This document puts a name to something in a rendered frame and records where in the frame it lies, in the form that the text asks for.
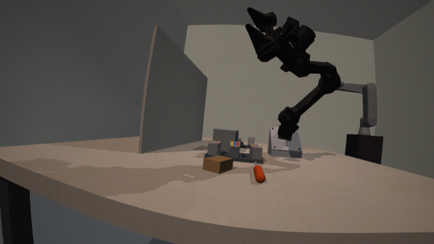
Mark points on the brown box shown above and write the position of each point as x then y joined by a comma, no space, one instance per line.
217,164

